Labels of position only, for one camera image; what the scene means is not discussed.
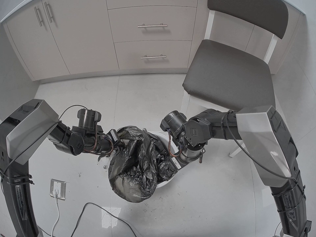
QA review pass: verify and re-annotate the white cable with plug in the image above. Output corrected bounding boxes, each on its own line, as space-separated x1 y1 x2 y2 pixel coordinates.
51 188 61 237

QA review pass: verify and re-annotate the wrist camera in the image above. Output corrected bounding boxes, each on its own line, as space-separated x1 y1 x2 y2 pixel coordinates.
170 156 184 171
109 129 121 144

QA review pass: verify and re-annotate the black plastic bag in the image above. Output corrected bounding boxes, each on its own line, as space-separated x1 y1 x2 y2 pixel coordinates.
108 125 178 204

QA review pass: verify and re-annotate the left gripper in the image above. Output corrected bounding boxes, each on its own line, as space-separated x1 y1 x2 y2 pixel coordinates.
83 132 114 157

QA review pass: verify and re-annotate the black cable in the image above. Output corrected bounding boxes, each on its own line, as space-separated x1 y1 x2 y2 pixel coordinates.
0 105 87 182
74 202 137 237
226 110 305 189

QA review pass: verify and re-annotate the beige cabinet with drawers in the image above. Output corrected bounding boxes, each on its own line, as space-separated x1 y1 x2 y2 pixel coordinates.
1 0 306 84

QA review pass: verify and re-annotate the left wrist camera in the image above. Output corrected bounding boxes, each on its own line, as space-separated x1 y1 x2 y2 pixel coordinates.
109 129 121 144

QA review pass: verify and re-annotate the white trash bin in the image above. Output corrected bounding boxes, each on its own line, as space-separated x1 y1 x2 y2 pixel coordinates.
116 127 179 189

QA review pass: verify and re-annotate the grey chair with white legs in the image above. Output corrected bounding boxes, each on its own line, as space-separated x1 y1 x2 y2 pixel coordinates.
181 0 289 158

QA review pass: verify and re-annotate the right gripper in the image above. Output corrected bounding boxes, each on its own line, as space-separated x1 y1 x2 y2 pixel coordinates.
177 145 206 168

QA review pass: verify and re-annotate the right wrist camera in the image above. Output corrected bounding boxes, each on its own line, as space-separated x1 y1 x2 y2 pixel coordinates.
170 156 184 171

